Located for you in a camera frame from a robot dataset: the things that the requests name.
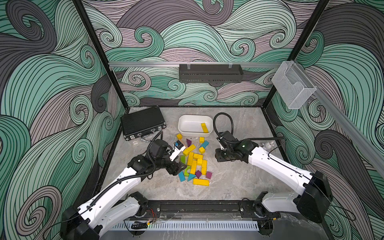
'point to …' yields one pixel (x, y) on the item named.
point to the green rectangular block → (183, 159)
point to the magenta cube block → (208, 175)
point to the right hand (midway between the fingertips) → (216, 156)
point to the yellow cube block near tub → (179, 136)
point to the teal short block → (205, 144)
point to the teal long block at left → (181, 176)
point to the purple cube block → (198, 174)
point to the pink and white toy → (268, 145)
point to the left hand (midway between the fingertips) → (181, 160)
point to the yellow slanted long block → (189, 149)
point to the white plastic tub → (190, 125)
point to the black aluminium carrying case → (143, 122)
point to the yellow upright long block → (190, 158)
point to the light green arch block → (186, 173)
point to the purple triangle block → (189, 142)
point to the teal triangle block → (191, 176)
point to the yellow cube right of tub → (202, 140)
